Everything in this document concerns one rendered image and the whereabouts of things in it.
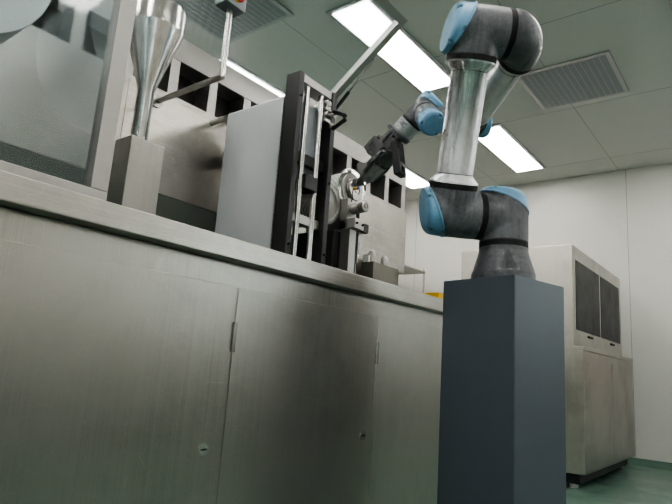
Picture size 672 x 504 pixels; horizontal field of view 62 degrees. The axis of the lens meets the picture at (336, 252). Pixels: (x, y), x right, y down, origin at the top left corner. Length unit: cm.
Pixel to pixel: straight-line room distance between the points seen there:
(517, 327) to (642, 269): 487
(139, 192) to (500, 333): 87
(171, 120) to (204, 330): 92
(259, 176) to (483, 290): 72
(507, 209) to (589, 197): 500
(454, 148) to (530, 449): 68
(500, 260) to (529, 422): 36
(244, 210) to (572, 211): 505
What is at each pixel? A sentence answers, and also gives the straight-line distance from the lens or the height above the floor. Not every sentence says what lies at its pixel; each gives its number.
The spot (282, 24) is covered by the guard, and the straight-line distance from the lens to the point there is 208.
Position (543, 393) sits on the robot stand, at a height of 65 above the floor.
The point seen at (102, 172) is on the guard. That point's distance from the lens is 100.
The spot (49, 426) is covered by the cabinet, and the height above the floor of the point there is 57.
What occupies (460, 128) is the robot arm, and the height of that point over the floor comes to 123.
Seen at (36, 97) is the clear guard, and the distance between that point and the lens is 100.
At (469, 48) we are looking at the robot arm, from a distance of 137.
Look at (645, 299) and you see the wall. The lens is 606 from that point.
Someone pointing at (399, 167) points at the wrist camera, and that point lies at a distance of 178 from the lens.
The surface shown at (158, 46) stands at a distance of 152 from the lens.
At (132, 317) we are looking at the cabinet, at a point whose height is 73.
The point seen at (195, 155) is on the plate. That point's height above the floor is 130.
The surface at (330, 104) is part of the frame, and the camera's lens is 164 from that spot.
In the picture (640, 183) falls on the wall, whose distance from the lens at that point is 631.
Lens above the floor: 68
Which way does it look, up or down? 11 degrees up
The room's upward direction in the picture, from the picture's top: 4 degrees clockwise
